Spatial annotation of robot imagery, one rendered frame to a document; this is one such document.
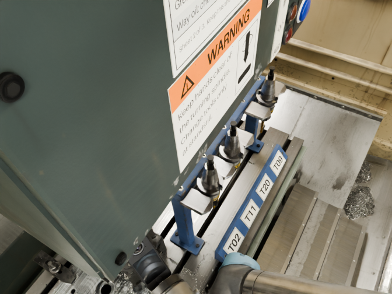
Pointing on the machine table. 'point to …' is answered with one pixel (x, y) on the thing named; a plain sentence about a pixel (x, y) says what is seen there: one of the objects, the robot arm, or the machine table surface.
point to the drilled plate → (93, 283)
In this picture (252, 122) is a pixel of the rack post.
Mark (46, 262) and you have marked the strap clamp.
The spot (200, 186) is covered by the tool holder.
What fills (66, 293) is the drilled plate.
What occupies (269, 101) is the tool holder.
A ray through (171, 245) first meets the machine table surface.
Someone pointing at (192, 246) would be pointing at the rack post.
